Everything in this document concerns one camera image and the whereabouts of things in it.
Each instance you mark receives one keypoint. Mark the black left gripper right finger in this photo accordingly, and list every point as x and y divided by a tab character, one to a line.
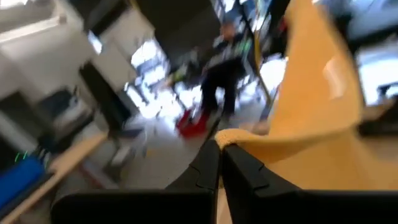
311	208

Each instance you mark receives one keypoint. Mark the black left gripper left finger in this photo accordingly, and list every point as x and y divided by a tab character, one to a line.
140	207

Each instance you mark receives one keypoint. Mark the mustard yellow towel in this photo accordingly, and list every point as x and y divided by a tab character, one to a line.
311	102

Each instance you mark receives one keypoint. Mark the wooden top work table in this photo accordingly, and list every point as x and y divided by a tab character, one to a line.
59	168

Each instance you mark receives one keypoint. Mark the red plastic bin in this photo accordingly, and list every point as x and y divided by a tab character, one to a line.
192	126

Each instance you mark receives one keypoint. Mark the blue board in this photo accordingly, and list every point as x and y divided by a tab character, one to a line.
18	179

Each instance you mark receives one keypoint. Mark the person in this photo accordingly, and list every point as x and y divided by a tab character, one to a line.
222	74

